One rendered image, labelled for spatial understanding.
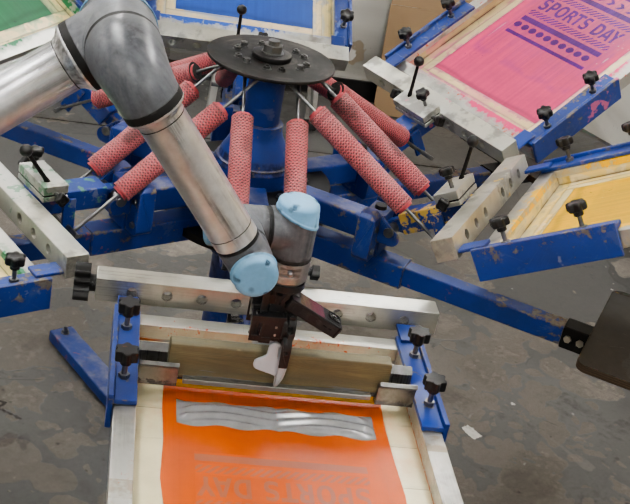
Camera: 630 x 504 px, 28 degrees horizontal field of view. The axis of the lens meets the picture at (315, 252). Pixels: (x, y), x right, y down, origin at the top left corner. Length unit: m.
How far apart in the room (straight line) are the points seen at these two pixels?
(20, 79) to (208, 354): 0.62
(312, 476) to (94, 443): 1.64
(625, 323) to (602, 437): 1.41
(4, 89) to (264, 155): 1.10
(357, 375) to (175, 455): 0.38
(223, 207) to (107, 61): 0.29
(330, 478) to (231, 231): 0.49
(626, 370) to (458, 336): 1.91
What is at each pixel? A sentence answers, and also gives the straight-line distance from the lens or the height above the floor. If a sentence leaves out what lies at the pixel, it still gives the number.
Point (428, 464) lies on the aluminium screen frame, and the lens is 2.21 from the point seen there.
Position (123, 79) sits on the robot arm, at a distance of 1.82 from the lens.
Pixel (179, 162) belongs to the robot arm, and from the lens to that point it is 1.87.
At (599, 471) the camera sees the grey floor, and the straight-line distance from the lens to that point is 4.12.
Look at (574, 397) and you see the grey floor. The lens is 4.44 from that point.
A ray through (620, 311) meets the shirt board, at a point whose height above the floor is 0.95.
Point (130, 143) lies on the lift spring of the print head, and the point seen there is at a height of 1.11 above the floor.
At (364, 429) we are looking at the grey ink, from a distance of 2.29.
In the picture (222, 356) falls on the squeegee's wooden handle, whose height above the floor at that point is 1.04.
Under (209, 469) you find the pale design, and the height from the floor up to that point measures 0.96.
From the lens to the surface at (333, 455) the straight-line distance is 2.22.
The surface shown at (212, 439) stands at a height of 0.96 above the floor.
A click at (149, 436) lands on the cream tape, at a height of 0.96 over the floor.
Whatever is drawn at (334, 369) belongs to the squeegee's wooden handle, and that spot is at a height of 1.04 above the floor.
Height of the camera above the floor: 2.26
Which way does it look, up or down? 27 degrees down
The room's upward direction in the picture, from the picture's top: 12 degrees clockwise
